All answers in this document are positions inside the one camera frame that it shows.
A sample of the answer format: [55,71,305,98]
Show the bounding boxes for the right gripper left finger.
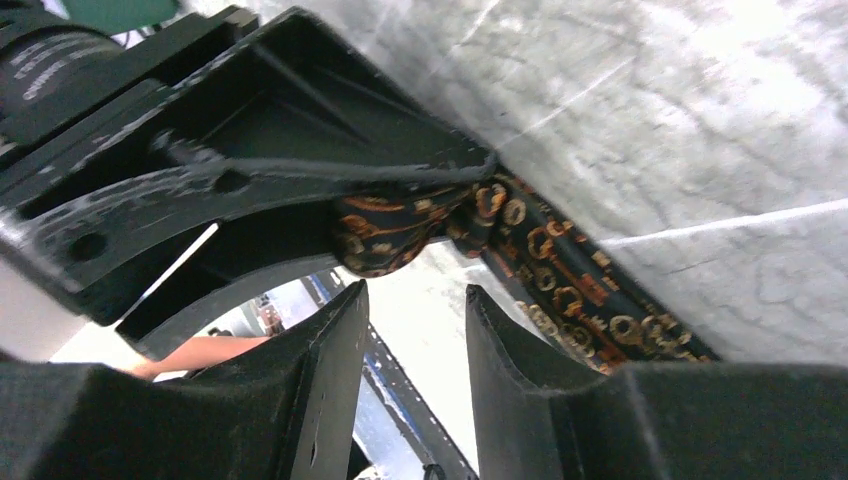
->
[1,281,369,479]

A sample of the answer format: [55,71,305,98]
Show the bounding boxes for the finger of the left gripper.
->
[116,227,336,360]
[1,7,497,324]

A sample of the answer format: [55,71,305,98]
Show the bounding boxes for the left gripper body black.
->
[1,1,259,166]

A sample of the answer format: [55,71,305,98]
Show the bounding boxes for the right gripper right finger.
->
[466,285,847,479]

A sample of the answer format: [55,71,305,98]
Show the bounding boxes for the brown patterned necktie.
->
[334,169,717,374]

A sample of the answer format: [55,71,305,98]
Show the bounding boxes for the person forearm in background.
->
[120,336,271,380]

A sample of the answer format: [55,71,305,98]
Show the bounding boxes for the green open tray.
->
[62,0,182,35]

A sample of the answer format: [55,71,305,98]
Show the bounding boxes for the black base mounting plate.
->
[348,325,478,479]

